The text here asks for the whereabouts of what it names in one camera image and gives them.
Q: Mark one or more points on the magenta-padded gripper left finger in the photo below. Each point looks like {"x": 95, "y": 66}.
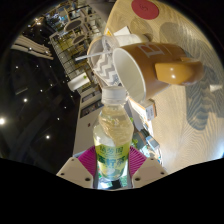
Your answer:
{"x": 75, "y": 171}

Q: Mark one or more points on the group of dining chairs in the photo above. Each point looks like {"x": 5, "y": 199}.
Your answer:
{"x": 75, "y": 26}

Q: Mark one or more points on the grey-white chevron cushion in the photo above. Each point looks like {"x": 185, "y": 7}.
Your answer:
{"x": 105, "y": 68}

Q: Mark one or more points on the group of ceiling lights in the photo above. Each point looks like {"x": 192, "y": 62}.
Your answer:
{"x": 23, "y": 100}

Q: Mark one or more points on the clear plastic cup with straw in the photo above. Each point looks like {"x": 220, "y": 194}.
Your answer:
{"x": 108, "y": 43}

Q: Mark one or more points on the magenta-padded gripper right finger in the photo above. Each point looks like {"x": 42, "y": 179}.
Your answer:
{"x": 148, "y": 170}

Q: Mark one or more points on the flat round red coaster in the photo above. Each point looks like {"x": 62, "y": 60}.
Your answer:
{"x": 145, "y": 9}

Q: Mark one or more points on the white round pillar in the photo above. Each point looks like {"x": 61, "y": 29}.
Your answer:
{"x": 78, "y": 83}

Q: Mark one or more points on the orange mug with white inside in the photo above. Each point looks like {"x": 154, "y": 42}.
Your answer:
{"x": 156, "y": 66}

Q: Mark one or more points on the clear green-labelled drink bottle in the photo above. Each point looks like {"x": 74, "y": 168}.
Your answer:
{"x": 112, "y": 146}

